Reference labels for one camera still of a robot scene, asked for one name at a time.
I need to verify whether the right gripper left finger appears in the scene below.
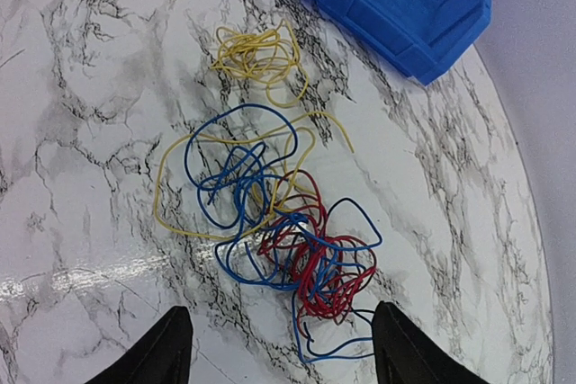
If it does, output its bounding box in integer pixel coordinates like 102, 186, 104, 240
88, 306, 194, 384

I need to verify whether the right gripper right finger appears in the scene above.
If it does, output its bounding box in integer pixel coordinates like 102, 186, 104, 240
371, 301, 486, 384

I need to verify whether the red wire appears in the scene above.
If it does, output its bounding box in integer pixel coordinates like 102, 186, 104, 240
256, 169, 378, 326

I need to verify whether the yellow wire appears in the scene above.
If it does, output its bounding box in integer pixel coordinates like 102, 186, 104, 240
153, 18, 356, 240

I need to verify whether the blue wire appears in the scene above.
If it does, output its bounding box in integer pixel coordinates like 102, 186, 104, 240
184, 103, 383, 365

